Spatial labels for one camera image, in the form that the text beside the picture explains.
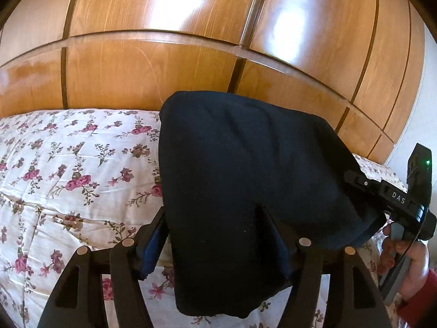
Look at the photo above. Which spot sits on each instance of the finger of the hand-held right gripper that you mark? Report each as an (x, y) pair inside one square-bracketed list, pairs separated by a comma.
[(358, 179)]

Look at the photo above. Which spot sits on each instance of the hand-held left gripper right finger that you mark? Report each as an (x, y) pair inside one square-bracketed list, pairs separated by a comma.
[(307, 261)]

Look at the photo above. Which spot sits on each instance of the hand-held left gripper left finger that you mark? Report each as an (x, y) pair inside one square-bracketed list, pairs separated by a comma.
[(154, 246)]

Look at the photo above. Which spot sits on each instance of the black pants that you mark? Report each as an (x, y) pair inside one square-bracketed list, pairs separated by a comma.
[(239, 160)]

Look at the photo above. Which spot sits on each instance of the person's right forearm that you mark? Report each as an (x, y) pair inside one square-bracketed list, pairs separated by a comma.
[(423, 300)]

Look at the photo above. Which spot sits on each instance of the person's right hand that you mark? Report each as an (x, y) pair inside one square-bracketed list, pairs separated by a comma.
[(417, 263)]

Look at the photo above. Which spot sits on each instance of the floral quilt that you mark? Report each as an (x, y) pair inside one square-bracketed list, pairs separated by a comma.
[(68, 177)]

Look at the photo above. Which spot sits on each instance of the wooden panelled headboard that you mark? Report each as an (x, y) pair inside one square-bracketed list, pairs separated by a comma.
[(136, 75)]

